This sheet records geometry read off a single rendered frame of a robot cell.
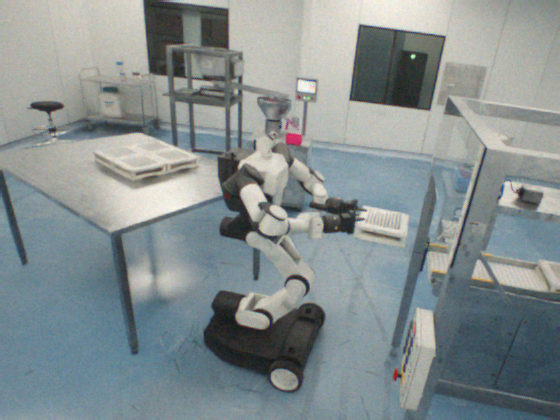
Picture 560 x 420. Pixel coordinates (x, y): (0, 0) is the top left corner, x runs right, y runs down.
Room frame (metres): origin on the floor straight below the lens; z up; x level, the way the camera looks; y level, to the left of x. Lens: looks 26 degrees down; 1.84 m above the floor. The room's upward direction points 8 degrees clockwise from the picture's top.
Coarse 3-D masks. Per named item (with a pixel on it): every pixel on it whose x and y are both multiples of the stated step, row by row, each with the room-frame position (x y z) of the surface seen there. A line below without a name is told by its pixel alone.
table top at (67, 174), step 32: (0, 160) 2.26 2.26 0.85; (32, 160) 2.33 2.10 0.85; (64, 160) 2.40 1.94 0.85; (64, 192) 1.93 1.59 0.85; (96, 192) 1.98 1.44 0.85; (128, 192) 2.04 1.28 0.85; (160, 192) 2.10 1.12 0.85; (192, 192) 2.16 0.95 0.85; (96, 224) 1.64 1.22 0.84; (128, 224) 1.67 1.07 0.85
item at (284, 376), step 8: (280, 360) 1.55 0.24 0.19; (272, 368) 1.51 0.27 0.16; (280, 368) 1.50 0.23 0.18; (288, 368) 1.50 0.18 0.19; (296, 368) 1.51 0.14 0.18; (272, 376) 1.51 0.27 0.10; (280, 376) 1.51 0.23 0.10; (288, 376) 1.51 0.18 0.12; (296, 376) 1.49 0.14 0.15; (272, 384) 1.51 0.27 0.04; (280, 384) 1.51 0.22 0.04; (288, 384) 1.51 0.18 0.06; (296, 384) 1.49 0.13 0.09
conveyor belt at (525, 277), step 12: (432, 252) 1.84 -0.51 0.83; (432, 264) 1.72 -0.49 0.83; (444, 264) 1.73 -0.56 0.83; (480, 264) 1.78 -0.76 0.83; (492, 264) 1.80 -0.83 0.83; (504, 264) 1.82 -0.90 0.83; (480, 276) 1.66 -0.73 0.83; (504, 276) 1.69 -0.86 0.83; (516, 276) 1.71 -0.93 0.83; (528, 276) 1.72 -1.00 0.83; (540, 288) 1.62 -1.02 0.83
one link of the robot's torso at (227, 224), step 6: (240, 216) 1.78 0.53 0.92; (222, 222) 1.81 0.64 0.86; (228, 222) 1.80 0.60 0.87; (234, 222) 1.77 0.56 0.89; (240, 222) 1.77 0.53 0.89; (246, 222) 1.77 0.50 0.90; (222, 228) 1.79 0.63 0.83; (228, 228) 1.78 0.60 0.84; (234, 228) 1.77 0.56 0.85; (240, 228) 1.77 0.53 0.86; (222, 234) 1.80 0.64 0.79; (228, 234) 1.79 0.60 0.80; (234, 234) 1.78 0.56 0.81; (240, 234) 1.78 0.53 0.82
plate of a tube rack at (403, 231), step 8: (368, 208) 1.84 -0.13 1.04; (376, 208) 1.86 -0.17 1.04; (360, 216) 1.74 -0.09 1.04; (384, 216) 1.78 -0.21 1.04; (408, 216) 1.82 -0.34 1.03; (360, 224) 1.64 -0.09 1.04; (368, 224) 1.65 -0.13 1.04; (400, 224) 1.71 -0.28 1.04; (376, 232) 1.62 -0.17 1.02; (384, 232) 1.62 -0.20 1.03; (392, 232) 1.61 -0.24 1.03; (400, 232) 1.62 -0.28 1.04
